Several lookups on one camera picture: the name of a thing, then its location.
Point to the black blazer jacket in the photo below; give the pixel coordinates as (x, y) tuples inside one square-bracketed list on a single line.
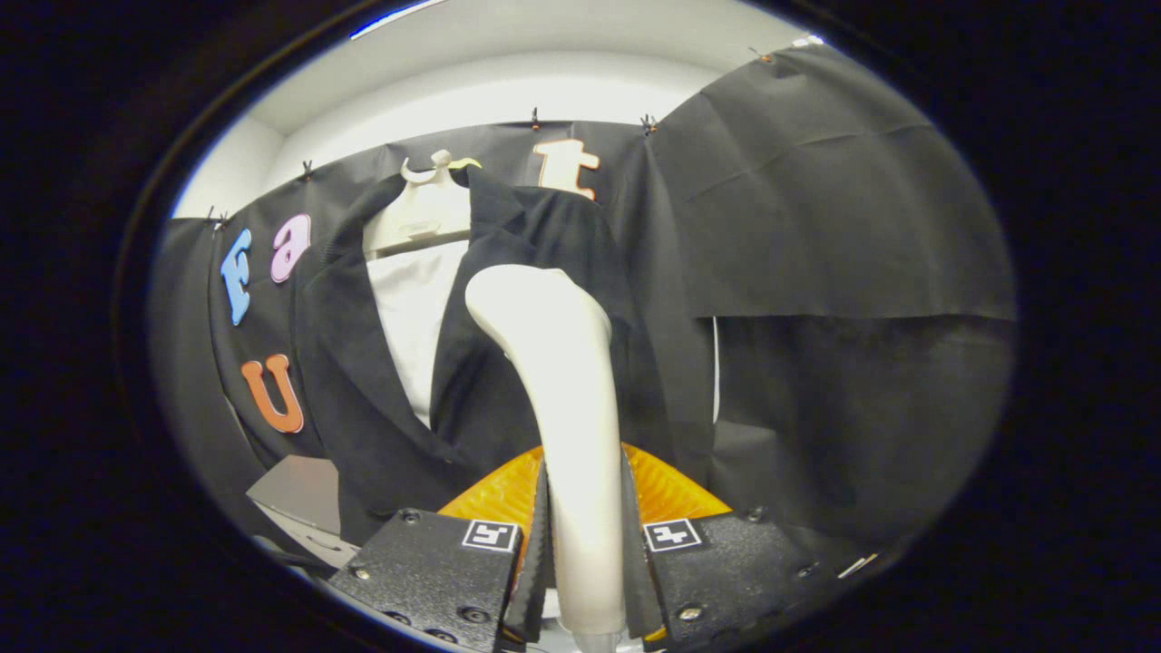
[(472, 399)]

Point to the white mannequin torso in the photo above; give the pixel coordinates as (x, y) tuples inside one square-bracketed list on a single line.
[(417, 308)]

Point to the white paper sheet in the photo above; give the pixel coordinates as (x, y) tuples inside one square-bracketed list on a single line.
[(857, 565)]

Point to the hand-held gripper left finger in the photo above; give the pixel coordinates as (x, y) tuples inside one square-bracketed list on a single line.
[(435, 571)]

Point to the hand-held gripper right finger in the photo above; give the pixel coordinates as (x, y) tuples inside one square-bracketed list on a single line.
[(726, 562)]

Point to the grey metal cabinet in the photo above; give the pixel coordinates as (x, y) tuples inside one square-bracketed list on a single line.
[(299, 494)]

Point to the black backdrop cloth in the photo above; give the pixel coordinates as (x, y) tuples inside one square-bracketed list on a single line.
[(816, 227)]

